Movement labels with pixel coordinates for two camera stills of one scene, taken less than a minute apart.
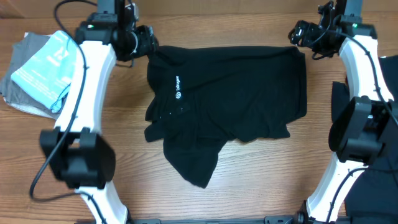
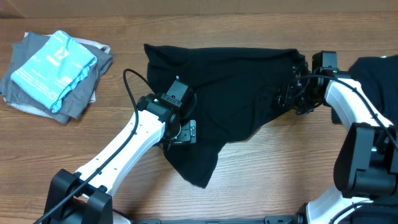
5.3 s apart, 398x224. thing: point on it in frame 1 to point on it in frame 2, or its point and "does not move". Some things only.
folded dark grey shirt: [22, 51] does not move
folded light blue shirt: [47, 75] does not move
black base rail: [267, 219] does not move
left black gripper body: [145, 42] to [186, 133]
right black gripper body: [311, 37] to [305, 102]
